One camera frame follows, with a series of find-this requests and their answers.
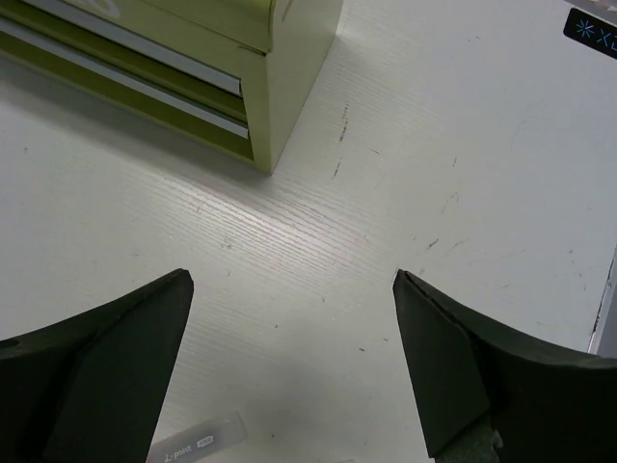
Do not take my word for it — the dark blue corner sticker right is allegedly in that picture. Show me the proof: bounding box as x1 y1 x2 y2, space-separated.
563 8 616 56

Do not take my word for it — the red ink refill tube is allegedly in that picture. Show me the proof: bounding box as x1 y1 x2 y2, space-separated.
147 411 247 463

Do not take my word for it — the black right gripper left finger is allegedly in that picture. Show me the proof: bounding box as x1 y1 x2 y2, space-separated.
1 269 194 462

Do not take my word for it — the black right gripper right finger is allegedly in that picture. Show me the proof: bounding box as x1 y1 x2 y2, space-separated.
392 270 616 462

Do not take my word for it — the green metal drawer cabinet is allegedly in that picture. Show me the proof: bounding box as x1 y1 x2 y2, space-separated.
1 0 342 174

